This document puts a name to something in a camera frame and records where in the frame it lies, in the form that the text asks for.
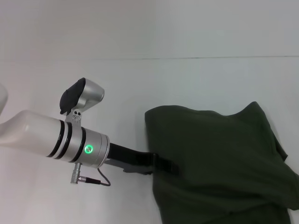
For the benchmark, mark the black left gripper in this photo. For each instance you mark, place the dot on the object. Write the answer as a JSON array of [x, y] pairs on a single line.
[[130, 159]]

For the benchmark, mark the dark green FREE! t-shirt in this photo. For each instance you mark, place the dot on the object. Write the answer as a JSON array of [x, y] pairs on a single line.
[[210, 163]]

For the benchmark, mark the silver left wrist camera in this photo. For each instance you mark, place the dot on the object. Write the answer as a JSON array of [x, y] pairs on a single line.
[[91, 93]]

